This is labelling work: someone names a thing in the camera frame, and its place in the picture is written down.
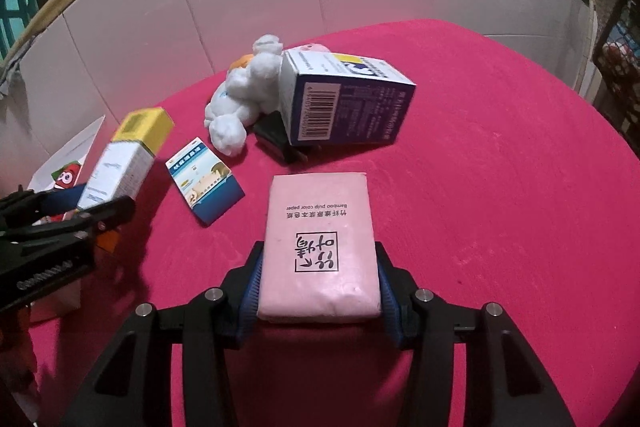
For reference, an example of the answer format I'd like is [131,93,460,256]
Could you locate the pink tissue packet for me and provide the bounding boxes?
[257,171,382,324]

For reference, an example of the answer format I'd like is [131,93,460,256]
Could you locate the small blue and white box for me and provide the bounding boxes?
[165,137,246,226]

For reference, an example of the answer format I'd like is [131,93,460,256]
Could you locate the black charger plug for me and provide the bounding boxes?
[252,112,314,166]

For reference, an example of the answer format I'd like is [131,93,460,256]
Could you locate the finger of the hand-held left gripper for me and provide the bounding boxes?
[62,196,136,238]
[0,184,87,228]

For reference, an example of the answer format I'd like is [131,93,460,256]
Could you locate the white cardboard box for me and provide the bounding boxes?
[25,114,107,324]

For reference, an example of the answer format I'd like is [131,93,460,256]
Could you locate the yellow and white box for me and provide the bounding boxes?
[77,107,176,214]

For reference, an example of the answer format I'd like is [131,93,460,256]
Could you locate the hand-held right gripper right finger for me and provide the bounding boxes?
[374,242,576,427]

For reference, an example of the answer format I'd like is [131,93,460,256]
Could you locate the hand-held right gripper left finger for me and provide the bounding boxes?
[60,240,265,427]

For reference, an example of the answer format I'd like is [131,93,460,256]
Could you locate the wire basket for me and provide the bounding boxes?
[592,0,640,134]

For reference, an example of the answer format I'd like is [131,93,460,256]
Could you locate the white plush toy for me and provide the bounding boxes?
[203,34,286,156]

